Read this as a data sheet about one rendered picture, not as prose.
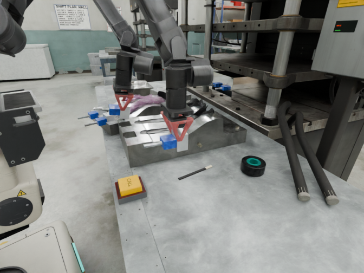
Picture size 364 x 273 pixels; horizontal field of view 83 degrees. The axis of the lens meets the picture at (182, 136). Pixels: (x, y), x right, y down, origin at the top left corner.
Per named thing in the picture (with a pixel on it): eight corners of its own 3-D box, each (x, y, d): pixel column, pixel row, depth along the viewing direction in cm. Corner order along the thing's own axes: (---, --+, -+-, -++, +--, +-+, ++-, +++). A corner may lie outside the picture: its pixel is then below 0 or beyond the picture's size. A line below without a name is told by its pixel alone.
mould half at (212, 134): (130, 168, 73) (125, 134, 67) (119, 137, 94) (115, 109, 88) (245, 142, 90) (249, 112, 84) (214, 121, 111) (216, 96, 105)
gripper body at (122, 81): (129, 84, 82) (130, 65, 79) (134, 93, 75) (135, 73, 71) (112, 82, 80) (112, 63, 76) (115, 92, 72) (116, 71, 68)
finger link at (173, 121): (183, 132, 66) (183, 104, 62) (193, 142, 60) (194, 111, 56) (163, 136, 63) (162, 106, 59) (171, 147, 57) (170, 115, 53)
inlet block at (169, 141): (145, 158, 59) (144, 142, 56) (142, 150, 63) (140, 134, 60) (188, 149, 63) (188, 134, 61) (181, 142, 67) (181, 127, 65)
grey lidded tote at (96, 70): (91, 76, 652) (89, 65, 637) (92, 73, 688) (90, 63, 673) (111, 75, 667) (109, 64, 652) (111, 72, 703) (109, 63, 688)
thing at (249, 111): (266, 141, 107) (269, 128, 103) (176, 86, 214) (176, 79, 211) (365, 118, 136) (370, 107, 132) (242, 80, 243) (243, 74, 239)
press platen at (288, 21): (286, 64, 89) (298, 13, 80) (177, 47, 196) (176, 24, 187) (395, 57, 118) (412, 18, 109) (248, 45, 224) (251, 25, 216)
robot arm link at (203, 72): (160, 47, 57) (170, 35, 49) (197, 46, 61) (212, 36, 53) (166, 90, 59) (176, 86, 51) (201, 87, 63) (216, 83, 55)
